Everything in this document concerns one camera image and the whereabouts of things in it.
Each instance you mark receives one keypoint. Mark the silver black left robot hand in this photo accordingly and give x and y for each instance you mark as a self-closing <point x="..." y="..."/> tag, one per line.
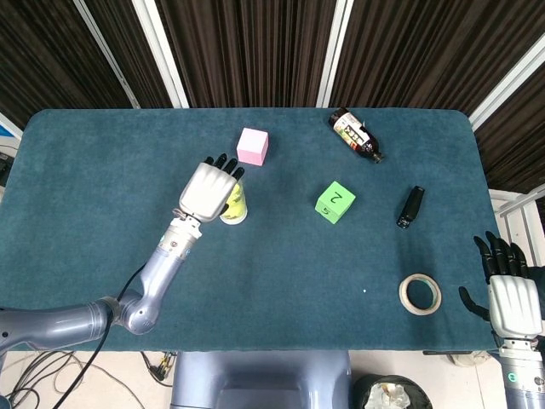
<point x="206" y="189"/>

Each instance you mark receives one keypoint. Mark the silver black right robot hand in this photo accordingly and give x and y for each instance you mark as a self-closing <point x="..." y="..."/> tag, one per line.
<point x="513" y="302"/>

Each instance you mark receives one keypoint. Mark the plain yellow tennis ball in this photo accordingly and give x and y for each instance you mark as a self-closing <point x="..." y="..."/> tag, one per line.
<point x="235" y="195"/>

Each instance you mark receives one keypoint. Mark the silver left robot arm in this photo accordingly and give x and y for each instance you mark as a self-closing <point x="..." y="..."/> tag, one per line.
<point x="159" y="272"/>

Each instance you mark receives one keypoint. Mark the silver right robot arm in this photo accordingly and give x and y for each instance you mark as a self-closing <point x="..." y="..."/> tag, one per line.
<point x="526" y="375"/>

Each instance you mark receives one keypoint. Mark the clear plastic ball tube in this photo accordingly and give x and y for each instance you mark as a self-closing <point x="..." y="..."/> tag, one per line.
<point x="241" y="214"/>

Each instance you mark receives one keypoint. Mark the pink foam cube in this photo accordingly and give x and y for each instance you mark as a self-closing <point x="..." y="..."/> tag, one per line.
<point x="252" y="145"/>

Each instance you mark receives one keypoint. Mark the blue table cloth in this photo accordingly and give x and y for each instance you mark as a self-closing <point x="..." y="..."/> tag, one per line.
<point x="272" y="255"/>

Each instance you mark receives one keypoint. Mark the beige masking tape roll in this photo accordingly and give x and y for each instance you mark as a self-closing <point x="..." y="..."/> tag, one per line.
<point x="404" y="298"/>

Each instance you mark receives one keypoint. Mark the green numbered foam cube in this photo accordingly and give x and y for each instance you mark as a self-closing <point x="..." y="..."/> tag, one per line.
<point x="335" y="201"/>

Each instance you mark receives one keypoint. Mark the dark brown curtain panel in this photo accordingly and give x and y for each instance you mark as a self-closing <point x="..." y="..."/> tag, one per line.
<point x="426" y="51"/>
<point x="132" y="51"/>
<point x="519" y="145"/>
<point x="251" y="51"/>
<point x="42" y="55"/>

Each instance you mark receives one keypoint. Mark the black trash bin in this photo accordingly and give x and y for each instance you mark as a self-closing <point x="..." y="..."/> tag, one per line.
<point x="391" y="392"/>

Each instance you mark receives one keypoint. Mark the dark brown labelled bottle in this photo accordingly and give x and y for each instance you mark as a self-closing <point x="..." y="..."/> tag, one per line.
<point x="357" y="135"/>

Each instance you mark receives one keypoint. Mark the black power plug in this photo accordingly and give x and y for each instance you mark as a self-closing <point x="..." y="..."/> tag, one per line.
<point x="159" y="371"/>

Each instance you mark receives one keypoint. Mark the blue grey robot torso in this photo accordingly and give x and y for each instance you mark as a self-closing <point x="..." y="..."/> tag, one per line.
<point x="259" y="379"/>

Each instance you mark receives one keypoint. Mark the dark equipment box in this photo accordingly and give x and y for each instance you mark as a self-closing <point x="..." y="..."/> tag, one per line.
<point x="6" y="166"/>

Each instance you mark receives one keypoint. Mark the blue white panel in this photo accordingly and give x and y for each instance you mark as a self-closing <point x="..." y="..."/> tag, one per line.
<point x="8" y="128"/>

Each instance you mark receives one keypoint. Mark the grey metal frame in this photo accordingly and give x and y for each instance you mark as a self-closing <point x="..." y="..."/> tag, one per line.
<point x="517" y="202"/>

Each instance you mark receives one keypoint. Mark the white partition post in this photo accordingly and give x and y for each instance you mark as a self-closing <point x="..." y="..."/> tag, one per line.
<point x="336" y="51"/>
<point x="506" y="81"/>
<point x="159" y="51"/>
<point x="106" y="51"/>

